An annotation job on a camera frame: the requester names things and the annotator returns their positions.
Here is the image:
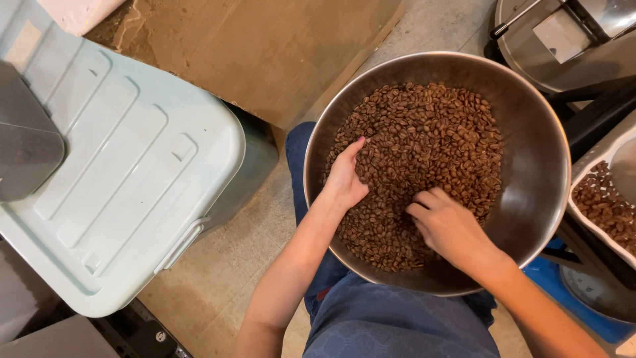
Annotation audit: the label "person's right hand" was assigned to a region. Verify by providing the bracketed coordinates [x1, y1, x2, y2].
[405, 187, 504, 275]

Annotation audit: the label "person's left hand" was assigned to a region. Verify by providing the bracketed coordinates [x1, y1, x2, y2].
[320, 137, 371, 212]

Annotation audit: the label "heap of roasted coffee beans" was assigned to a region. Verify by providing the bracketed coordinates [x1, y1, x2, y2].
[323, 82, 505, 272]

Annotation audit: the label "large stainless steel bowl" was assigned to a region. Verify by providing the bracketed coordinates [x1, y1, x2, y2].
[303, 51, 572, 298]

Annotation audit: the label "person's blue clothing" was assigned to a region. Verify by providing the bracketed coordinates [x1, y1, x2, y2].
[285, 122, 501, 358]

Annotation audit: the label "blue plastic stool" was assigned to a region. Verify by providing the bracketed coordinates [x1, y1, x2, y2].
[522, 238, 636, 345]

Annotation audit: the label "white plastic tub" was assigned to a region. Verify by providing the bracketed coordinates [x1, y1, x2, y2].
[566, 109, 636, 270]

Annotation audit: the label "coffee beans in white tub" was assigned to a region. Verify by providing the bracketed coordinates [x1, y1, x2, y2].
[572, 160, 636, 257]

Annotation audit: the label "black metal stand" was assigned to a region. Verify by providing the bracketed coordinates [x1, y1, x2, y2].
[541, 75, 636, 289]

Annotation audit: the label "round grey basin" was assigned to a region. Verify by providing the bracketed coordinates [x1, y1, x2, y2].
[559, 265, 636, 325]

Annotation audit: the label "metal scoop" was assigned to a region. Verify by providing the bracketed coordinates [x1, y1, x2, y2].
[608, 137, 636, 206]

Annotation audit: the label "brown cardboard sheet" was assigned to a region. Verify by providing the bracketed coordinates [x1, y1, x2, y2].
[84, 0, 414, 131]

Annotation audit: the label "light blue plastic storage box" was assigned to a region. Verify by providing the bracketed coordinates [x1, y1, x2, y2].
[0, 0, 280, 318]

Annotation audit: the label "black equipment case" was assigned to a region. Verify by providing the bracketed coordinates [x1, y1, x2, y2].
[87, 297, 194, 358]

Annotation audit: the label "pale pink box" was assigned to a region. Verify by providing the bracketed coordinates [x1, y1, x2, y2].
[37, 0, 128, 37]

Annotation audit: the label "grey flat box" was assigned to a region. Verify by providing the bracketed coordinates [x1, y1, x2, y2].
[0, 314, 121, 358]

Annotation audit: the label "grey plastic container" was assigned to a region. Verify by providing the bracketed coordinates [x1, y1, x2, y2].
[0, 60, 66, 203]

